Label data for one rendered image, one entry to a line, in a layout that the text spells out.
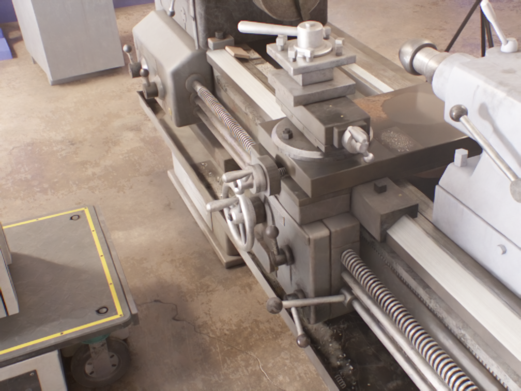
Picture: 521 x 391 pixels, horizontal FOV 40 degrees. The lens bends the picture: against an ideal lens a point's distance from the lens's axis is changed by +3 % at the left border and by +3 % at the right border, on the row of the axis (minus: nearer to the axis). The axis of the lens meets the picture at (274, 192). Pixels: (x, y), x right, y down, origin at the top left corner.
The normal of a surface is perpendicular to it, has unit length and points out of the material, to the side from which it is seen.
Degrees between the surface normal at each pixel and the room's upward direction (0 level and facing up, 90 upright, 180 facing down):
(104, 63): 90
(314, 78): 90
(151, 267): 0
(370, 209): 90
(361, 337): 0
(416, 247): 36
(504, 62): 0
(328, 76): 90
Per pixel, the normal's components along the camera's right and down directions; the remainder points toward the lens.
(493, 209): -0.83, -0.18
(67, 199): -0.04, -0.84
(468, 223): -0.91, 0.25
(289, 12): 0.40, 0.48
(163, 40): -0.52, -0.58
